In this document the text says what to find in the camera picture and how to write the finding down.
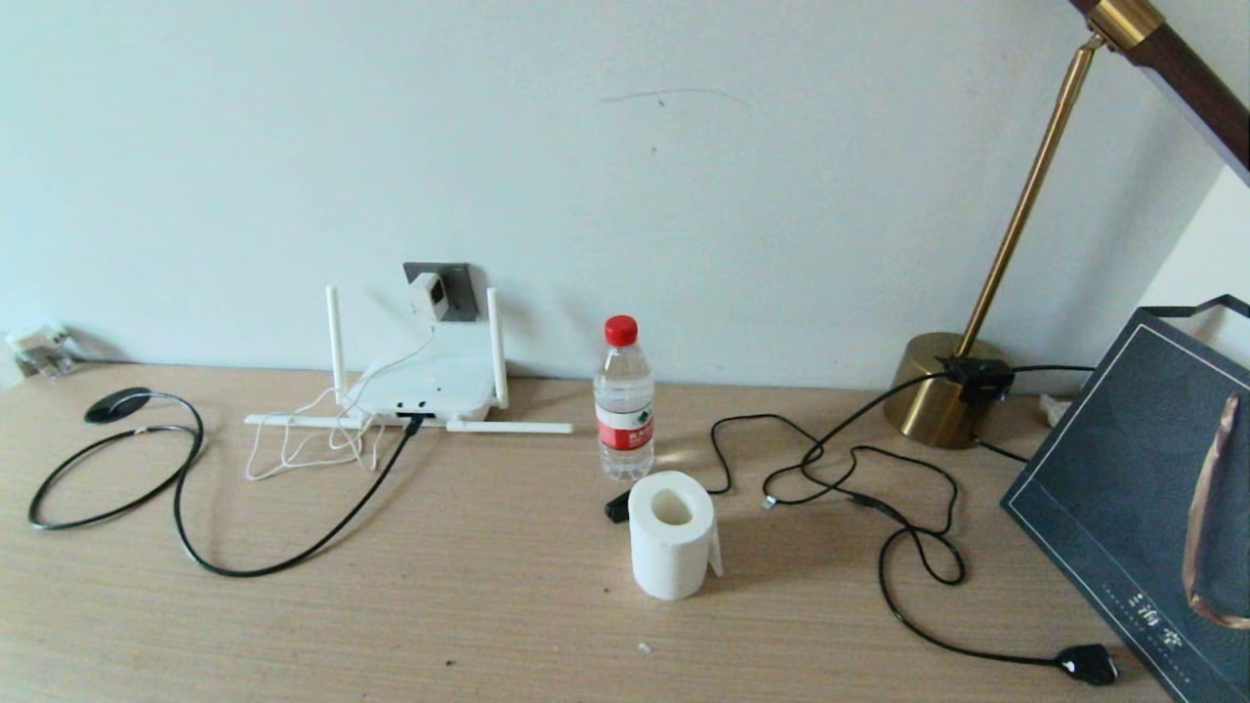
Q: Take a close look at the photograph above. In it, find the white power adapter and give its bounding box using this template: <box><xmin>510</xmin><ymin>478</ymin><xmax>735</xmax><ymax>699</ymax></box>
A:
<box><xmin>408</xmin><ymin>271</ymin><xmax>451</xmax><ymax>322</ymax></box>

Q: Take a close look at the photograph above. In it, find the black network cable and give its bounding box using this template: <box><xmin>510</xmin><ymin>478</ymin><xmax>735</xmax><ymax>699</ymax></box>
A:
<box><xmin>27</xmin><ymin>389</ymin><xmax>428</xmax><ymax>579</ymax></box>

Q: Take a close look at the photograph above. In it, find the white thin adapter cord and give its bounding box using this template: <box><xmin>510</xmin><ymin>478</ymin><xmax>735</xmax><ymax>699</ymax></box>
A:
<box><xmin>244</xmin><ymin>327</ymin><xmax>436</xmax><ymax>481</ymax></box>

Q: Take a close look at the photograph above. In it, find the white router with antennas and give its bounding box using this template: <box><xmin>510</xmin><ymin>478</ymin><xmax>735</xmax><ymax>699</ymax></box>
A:
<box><xmin>244</xmin><ymin>285</ymin><xmax>574</xmax><ymax>435</ymax></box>

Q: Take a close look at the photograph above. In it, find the clear water bottle red cap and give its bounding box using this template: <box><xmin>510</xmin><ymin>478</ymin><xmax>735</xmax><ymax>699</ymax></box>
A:
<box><xmin>594</xmin><ymin>314</ymin><xmax>656</xmax><ymax>481</ymax></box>

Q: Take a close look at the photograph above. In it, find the white toilet paper roll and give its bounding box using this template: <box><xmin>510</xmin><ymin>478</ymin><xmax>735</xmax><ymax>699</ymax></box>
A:
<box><xmin>628</xmin><ymin>471</ymin><xmax>725</xmax><ymax>601</ymax></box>

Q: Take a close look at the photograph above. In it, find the brass desk lamp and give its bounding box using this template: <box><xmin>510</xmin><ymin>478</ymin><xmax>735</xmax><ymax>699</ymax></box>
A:
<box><xmin>884</xmin><ymin>0</ymin><xmax>1250</xmax><ymax>450</ymax></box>

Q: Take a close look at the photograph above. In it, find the black adapter on lamp base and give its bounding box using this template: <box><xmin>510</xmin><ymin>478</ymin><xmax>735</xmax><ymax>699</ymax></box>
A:
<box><xmin>939</xmin><ymin>356</ymin><xmax>1017</xmax><ymax>403</ymax></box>

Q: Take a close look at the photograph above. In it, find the black round desk grommet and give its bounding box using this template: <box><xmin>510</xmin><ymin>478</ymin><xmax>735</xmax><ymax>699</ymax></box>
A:
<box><xmin>85</xmin><ymin>387</ymin><xmax>152</xmax><ymax>425</ymax></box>

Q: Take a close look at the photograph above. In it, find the dark blue paper gift bag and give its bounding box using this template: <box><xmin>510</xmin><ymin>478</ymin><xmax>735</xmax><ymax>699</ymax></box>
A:
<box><xmin>1000</xmin><ymin>295</ymin><xmax>1250</xmax><ymax>703</ymax></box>

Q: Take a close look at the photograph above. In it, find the clear plastic wrapper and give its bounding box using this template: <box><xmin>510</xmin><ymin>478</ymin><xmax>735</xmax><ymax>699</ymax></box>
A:
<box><xmin>5</xmin><ymin>325</ymin><xmax>74</xmax><ymax>379</ymax></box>

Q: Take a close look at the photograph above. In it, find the black USB cable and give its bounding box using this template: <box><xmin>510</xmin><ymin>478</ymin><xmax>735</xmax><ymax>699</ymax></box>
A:
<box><xmin>604</xmin><ymin>413</ymin><xmax>963</xmax><ymax>536</ymax></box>

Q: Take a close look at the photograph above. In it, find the grey wall socket plate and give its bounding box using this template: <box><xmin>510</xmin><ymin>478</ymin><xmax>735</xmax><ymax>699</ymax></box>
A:
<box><xmin>403</xmin><ymin>262</ymin><xmax>481</xmax><ymax>323</ymax></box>

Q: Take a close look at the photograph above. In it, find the thin black power cable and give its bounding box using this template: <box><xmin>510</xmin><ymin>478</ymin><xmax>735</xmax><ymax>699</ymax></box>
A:
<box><xmin>970</xmin><ymin>363</ymin><xmax>1097</xmax><ymax>464</ymax></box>

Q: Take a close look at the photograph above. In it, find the black lamp power cord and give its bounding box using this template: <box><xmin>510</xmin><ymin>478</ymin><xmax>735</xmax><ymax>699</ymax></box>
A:
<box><xmin>762</xmin><ymin>369</ymin><xmax>1121</xmax><ymax>686</ymax></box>

